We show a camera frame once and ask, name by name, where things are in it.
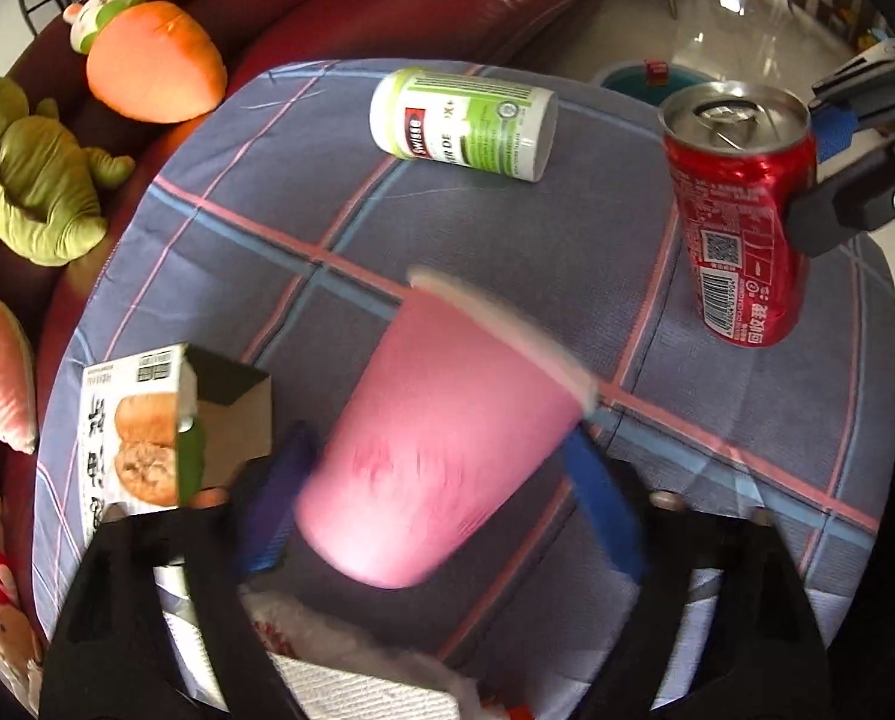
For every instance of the grey plaid blanket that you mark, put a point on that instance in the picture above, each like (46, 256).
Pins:
(492, 255)

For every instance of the orange carrot plush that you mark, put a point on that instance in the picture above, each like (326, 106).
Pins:
(155, 60)

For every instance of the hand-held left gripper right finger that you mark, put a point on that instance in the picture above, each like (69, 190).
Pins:
(605, 510)

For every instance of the white tissue paper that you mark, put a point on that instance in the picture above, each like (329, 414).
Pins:
(357, 690)

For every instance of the dark red leather sofa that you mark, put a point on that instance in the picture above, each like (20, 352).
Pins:
(305, 7)

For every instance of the red soda can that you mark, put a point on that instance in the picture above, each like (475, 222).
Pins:
(732, 225)

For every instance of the green plush toy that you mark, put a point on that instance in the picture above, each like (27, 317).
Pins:
(35, 180)

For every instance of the white green supplement bottle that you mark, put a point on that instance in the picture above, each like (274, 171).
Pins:
(462, 124)

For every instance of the pink paper cup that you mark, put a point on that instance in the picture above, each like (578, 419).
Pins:
(432, 450)

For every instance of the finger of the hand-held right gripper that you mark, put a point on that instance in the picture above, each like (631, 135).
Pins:
(837, 131)
(860, 199)

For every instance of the teal round bin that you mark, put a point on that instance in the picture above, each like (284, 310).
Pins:
(627, 86)

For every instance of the bun print food box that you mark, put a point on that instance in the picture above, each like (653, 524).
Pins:
(140, 427)

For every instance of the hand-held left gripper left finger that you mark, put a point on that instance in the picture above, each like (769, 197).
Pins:
(279, 495)

